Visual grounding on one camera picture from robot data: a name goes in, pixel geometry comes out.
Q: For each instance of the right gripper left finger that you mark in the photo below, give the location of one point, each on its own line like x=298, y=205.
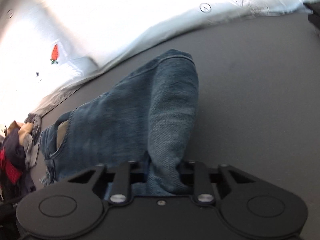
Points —
x=126, y=174

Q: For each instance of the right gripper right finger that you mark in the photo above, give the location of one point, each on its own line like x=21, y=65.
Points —
x=195, y=175

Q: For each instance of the blue denim jeans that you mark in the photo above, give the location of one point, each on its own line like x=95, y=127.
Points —
x=146, y=117

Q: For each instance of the grey garment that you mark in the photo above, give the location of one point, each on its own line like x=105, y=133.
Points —
x=31, y=152

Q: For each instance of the red checkered shirt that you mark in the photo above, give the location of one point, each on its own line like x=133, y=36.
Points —
x=12, y=173

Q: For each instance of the blue plaid shirt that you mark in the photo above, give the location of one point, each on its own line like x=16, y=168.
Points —
x=36, y=120

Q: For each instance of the dark navy knit sweater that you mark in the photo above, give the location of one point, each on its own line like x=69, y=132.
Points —
x=16, y=155

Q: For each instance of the white printed carrot curtain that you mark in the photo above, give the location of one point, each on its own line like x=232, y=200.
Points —
x=48, y=46

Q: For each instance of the folded black garment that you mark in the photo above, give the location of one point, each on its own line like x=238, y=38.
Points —
x=314, y=16

